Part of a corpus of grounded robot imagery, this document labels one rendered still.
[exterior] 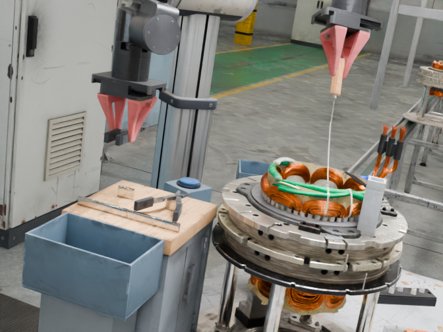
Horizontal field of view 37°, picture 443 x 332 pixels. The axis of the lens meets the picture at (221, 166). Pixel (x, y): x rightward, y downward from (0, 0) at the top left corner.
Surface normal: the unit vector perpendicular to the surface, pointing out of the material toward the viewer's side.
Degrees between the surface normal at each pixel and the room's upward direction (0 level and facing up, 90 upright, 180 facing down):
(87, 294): 90
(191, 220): 0
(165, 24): 89
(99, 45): 90
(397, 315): 0
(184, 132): 90
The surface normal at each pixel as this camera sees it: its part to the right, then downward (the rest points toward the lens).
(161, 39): 0.50, 0.30
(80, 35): 0.91, 0.24
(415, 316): 0.15, -0.95
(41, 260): -0.34, 0.22
